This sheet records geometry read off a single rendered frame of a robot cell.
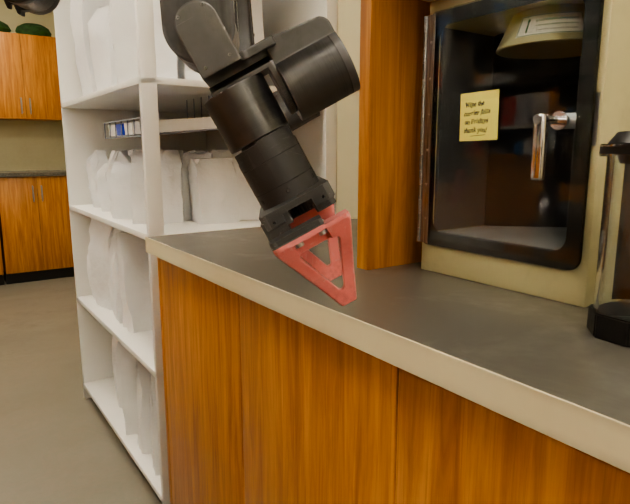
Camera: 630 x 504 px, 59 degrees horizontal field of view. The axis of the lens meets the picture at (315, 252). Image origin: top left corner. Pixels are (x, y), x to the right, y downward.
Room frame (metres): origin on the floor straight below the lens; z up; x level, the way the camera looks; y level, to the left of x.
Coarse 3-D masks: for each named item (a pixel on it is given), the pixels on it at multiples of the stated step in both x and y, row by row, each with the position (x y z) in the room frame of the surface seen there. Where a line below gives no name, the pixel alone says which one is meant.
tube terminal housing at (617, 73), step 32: (448, 0) 0.99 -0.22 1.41; (608, 0) 0.76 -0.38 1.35; (608, 32) 0.76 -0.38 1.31; (608, 64) 0.76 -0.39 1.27; (608, 96) 0.76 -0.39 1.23; (608, 128) 0.77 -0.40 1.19; (448, 256) 0.97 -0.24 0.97; (480, 256) 0.91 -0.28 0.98; (512, 288) 0.86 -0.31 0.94; (544, 288) 0.81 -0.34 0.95; (576, 288) 0.77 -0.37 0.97
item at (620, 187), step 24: (624, 144) 0.61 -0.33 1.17; (624, 168) 0.62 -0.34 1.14; (624, 192) 0.61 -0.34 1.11; (624, 216) 0.61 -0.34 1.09; (600, 240) 0.65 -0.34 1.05; (624, 240) 0.61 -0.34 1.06; (600, 264) 0.64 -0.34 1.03; (624, 264) 0.61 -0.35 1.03; (600, 288) 0.64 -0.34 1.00; (624, 288) 0.61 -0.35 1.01; (600, 312) 0.63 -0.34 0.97; (624, 312) 0.60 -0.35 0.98
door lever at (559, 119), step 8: (560, 112) 0.79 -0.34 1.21; (536, 120) 0.76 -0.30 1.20; (544, 120) 0.76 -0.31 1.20; (552, 120) 0.77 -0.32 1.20; (560, 120) 0.78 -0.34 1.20; (536, 128) 0.77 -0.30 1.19; (544, 128) 0.76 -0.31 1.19; (560, 128) 0.79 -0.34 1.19; (536, 136) 0.77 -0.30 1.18; (544, 136) 0.76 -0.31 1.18; (536, 144) 0.76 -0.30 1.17; (544, 144) 0.76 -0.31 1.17; (536, 152) 0.76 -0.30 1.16; (544, 152) 0.76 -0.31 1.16; (536, 160) 0.76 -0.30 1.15; (544, 160) 0.76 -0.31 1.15; (536, 168) 0.76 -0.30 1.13; (544, 168) 0.76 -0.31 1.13; (536, 176) 0.76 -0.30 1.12; (544, 176) 0.77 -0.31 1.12
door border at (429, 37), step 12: (432, 24) 1.00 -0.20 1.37; (432, 36) 1.00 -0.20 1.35; (432, 48) 1.00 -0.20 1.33; (432, 60) 1.00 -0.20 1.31; (432, 72) 0.99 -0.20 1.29; (432, 84) 0.99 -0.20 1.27; (432, 96) 0.99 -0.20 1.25; (432, 108) 0.99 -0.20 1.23; (420, 132) 1.01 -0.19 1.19; (420, 156) 1.01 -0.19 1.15; (420, 168) 1.01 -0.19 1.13; (588, 180) 0.76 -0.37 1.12; (420, 192) 1.01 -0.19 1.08; (420, 216) 1.01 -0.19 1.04; (420, 228) 1.01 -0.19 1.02; (420, 240) 1.01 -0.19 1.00
